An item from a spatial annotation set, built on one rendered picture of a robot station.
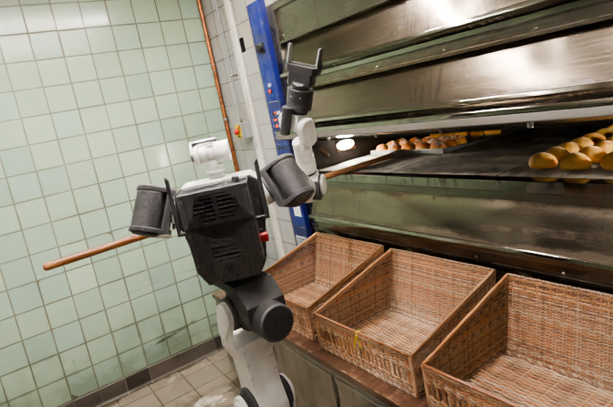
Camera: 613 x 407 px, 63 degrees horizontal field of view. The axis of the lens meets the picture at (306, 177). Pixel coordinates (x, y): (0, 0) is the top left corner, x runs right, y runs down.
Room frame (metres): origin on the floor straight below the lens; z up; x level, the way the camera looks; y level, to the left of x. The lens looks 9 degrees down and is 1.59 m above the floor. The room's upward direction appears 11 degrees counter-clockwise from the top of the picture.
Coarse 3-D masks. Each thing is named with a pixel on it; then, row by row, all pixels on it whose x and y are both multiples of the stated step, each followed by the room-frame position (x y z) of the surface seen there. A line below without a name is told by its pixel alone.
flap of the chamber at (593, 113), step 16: (544, 112) 1.36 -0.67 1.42; (560, 112) 1.32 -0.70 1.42; (576, 112) 1.28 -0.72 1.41; (592, 112) 1.25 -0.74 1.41; (608, 112) 1.21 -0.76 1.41; (368, 128) 2.01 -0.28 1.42; (384, 128) 1.92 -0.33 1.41; (400, 128) 1.84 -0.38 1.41; (416, 128) 1.77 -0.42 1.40; (432, 128) 1.71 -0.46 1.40; (448, 128) 1.69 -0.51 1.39; (464, 128) 1.73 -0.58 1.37; (480, 128) 1.77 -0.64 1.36
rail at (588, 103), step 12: (516, 108) 1.43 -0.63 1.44; (528, 108) 1.40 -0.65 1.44; (540, 108) 1.37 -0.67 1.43; (552, 108) 1.34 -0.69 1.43; (564, 108) 1.31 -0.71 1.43; (576, 108) 1.29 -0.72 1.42; (384, 120) 1.92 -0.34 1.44; (396, 120) 1.87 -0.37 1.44; (408, 120) 1.81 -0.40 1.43; (420, 120) 1.76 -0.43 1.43; (432, 120) 1.71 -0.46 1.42; (276, 132) 2.65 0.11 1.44
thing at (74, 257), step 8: (368, 160) 2.55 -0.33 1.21; (376, 160) 2.56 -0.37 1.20; (384, 160) 2.59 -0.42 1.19; (344, 168) 2.45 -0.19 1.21; (352, 168) 2.47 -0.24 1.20; (360, 168) 2.51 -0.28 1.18; (328, 176) 2.39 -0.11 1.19; (120, 240) 1.86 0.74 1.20; (128, 240) 1.87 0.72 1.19; (136, 240) 1.89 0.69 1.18; (96, 248) 1.81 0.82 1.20; (104, 248) 1.83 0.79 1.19; (112, 248) 1.84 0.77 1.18; (64, 256) 1.77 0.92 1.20; (72, 256) 1.77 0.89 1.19; (80, 256) 1.78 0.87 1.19; (88, 256) 1.80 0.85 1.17; (48, 264) 1.73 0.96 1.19; (56, 264) 1.74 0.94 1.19; (64, 264) 1.75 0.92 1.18
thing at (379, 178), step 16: (336, 176) 2.50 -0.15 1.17; (352, 176) 2.39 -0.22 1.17; (368, 176) 2.28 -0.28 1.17; (384, 176) 2.19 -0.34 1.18; (400, 176) 2.10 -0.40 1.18; (416, 176) 2.03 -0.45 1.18; (432, 176) 1.96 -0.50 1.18; (448, 176) 1.90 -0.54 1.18; (464, 176) 1.85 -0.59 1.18; (480, 176) 1.79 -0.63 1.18; (496, 176) 1.74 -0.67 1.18; (512, 176) 1.69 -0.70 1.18; (528, 192) 1.59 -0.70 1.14; (544, 192) 1.54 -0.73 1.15; (560, 192) 1.49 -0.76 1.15; (576, 192) 1.45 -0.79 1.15; (592, 192) 1.41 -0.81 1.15; (608, 192) 1.37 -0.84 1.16
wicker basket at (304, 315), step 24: (312, 240) 2.66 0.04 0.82; (336, 240) 2.53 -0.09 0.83; (288, 264) 2.57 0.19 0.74; (312, 264) 2.64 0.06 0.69; (336, 264) 2.50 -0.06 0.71; (360, 264) 2.15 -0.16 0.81; (288, 288) 2.55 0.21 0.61; (312, 288) 2.55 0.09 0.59; (336, 288) 2.06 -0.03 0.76; (312, 312) 2.25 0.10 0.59; (312, 336) 1.98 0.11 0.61
